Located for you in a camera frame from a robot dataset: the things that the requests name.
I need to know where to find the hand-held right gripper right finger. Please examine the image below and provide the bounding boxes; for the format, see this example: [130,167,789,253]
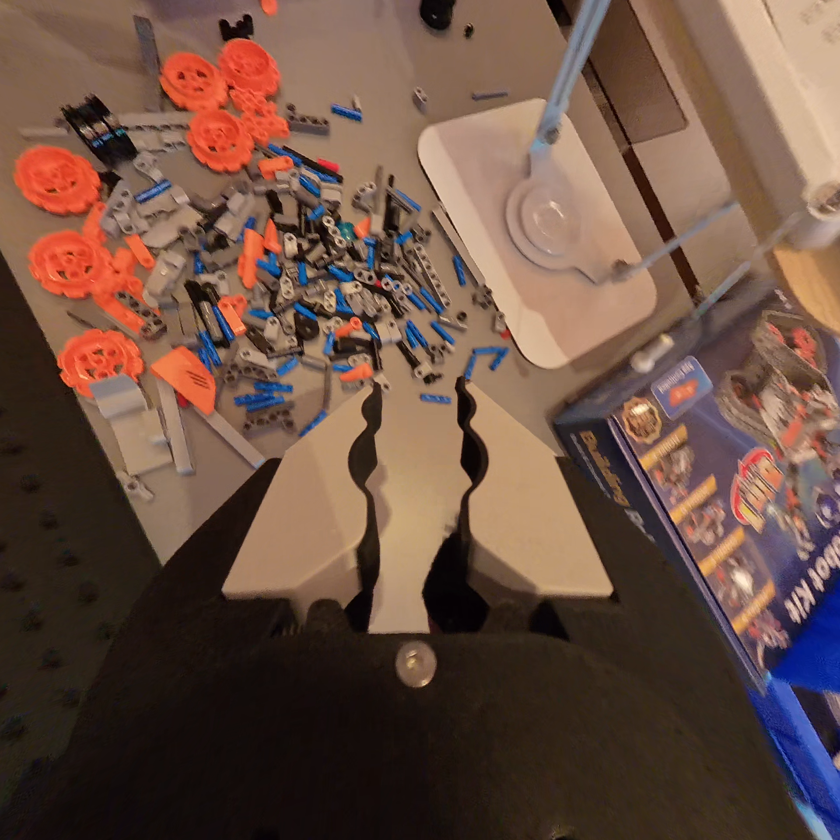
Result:
[422,378,616,632]

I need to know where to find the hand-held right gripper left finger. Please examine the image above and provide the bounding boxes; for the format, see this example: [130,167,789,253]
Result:
[222,386,385,626]

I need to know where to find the pile of small building pieces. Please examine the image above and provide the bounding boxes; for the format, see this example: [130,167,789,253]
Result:
[62,92,513,454]

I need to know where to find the long light grey beam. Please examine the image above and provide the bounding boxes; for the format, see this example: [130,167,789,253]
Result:
[190,403,266,470]
[154,387,196,475]

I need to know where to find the blue robot kit box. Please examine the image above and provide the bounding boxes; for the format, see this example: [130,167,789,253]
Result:
[553,289,840,697]

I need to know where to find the orange curved panel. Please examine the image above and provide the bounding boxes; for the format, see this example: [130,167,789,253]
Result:
[150,346,217,416]

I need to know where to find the large grey panel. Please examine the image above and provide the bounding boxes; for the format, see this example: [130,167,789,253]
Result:
[88,375,175,476]

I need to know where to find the long grey holed beam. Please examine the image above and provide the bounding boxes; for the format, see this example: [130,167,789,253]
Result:
[430,205,490,290]

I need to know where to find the blue plastic bin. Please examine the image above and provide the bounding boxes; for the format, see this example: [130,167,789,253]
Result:
[764,577,840,808]

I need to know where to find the white book stand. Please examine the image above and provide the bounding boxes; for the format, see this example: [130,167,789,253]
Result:
[417,0,811,370]

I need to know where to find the group of orange gear wheels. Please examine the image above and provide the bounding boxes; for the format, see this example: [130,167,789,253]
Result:
[13,38,283,398]

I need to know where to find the black wheel rims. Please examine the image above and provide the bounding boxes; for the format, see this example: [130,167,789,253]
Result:
[60,94,139,168]

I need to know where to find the grey flat strip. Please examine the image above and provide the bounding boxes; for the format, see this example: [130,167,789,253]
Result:
[133,14,165,109]

